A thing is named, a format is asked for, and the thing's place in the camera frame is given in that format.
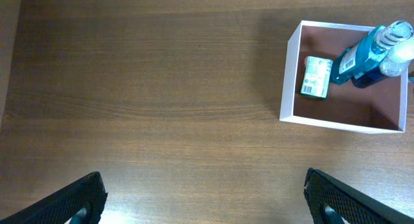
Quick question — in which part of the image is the clear purple soap pump bottle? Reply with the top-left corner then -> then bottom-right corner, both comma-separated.
351,36 -> 413,89

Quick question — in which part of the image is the green white small box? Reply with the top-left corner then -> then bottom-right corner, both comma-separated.
300,56 -> 333,99

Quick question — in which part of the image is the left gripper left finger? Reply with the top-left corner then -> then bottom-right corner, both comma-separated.
1,172 -> 108,224

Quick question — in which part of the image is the blue mouthwash bottle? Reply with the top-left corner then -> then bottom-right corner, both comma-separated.
330,20 -> 413,85

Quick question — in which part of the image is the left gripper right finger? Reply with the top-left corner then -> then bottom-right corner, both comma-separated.
303,168 -> 413,224

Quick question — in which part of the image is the white open cardboard box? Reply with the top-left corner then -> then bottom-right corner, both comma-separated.
279,20 -> 409,134

